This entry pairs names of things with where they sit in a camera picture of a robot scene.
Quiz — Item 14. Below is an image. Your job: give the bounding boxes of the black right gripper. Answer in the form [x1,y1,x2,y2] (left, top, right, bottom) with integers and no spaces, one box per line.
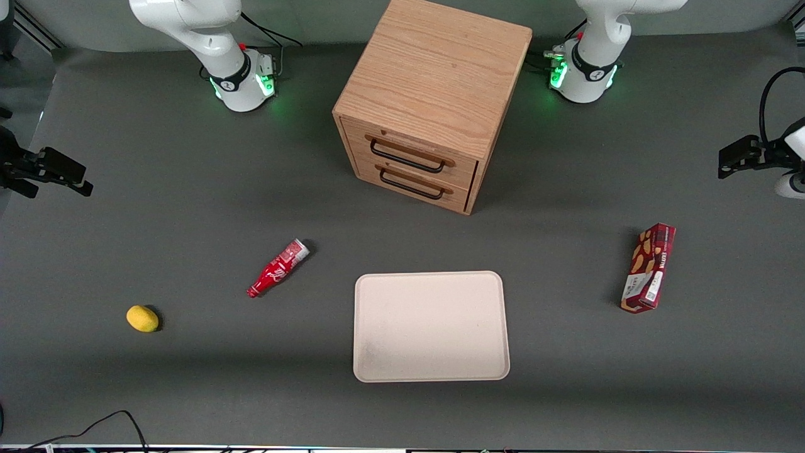
[0,126,94,199]

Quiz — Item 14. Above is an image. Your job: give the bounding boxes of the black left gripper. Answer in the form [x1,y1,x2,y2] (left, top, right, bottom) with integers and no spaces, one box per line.
[719,134,794,181]

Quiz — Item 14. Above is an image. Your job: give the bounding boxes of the yellow lemon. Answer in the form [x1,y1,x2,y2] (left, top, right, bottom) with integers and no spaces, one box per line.
[126,305,160,333]

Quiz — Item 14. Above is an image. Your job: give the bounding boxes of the aluminium frame rail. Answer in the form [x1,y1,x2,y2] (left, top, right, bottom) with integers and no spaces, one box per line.
[13,0,65,52]

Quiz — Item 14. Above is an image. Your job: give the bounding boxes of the wooden two-drawer cabinet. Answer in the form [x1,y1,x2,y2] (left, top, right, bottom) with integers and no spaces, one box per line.
[332,0,534,216]

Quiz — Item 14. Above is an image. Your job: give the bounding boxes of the black table edge cable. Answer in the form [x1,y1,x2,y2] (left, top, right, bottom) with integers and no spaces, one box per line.
[0,410,149,453]

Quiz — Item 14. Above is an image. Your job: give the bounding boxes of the red cola bottle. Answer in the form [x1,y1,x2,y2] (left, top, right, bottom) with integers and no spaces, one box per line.
[247,238,311,299]

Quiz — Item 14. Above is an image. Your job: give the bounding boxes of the red cookie box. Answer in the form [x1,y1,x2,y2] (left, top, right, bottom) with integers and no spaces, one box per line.
[620,223,677,314]

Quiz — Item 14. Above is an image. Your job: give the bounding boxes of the beige plastic tray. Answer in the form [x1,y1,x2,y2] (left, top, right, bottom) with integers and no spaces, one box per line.
[353,271,511,383]

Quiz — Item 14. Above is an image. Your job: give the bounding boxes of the black right base cables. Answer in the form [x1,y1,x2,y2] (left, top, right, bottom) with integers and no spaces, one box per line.
[239,11,303,76]

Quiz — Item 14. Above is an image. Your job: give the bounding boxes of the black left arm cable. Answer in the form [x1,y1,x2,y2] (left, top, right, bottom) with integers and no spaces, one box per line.
[758,66,805,147]

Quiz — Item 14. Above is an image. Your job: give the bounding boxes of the black left base cables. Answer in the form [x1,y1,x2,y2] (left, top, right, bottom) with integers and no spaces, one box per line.
[527,19,589,75]

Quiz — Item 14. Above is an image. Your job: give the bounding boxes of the black base cables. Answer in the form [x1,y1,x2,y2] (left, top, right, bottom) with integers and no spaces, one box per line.
[527,19,589,75]
[239,11,303,76]

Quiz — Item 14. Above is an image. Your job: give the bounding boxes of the black drawer handle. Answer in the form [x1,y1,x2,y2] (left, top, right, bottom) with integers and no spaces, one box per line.
[379,168,447,201]
[369,138,447,174]

